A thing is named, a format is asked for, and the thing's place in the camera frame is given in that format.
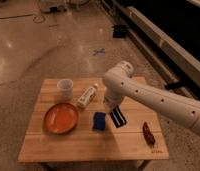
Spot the blue eraser block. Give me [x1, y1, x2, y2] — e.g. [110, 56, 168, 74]
[93, 112, 106, 131]

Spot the dark red chili toy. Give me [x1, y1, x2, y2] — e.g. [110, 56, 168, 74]
[142, 123, 155, 146]

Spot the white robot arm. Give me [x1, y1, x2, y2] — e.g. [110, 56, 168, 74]
[102, 61, 200, 137]

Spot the orange plate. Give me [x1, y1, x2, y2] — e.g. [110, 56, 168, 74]
[42, 103, 78, 134]

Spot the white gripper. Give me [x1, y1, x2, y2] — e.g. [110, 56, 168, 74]
[104, 90, 127, 128]

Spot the white device on floor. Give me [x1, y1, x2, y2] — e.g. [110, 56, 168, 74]
[38, 0, 67, 13]

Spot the black box on floor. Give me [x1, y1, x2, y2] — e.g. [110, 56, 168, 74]
[113, 25, 128, 38]

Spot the white plastic bottle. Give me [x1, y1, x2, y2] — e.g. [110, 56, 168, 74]
[77, 83, 98, 109]

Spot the clear plastic cup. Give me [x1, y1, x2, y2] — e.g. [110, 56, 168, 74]
[57, 79, 73, 101]

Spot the wooden table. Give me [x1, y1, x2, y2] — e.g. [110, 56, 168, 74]
[18, 78, 169, 163]

